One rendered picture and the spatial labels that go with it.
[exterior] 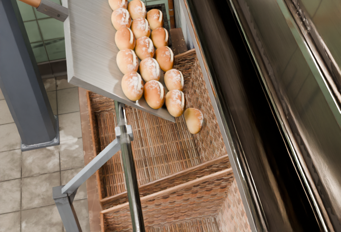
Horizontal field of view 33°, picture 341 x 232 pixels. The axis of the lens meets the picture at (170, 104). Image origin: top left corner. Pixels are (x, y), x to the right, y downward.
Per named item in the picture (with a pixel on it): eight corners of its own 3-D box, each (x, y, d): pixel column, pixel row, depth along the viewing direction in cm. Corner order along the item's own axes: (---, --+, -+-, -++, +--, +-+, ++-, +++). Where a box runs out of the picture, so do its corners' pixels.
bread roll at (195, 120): (193, 140, 182) (209, 134, 181) (186, 127, 177) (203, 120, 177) (188, 118, 189) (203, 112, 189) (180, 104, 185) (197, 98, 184)
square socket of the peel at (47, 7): (35, 11, 166) (41, 2, 165) (35, 3, 169) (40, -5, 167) (63, 23, 171) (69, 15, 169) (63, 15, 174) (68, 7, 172)
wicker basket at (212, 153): (203, 93, 246) (201, 43, 226) (238, 201, 207) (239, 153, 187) (90, 114, 242) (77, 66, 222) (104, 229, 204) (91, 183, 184)
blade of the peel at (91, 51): (67, 82, 154) (73, 75, 152) (59, -31, 191) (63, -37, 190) (174, 123, 172) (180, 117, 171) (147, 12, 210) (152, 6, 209)
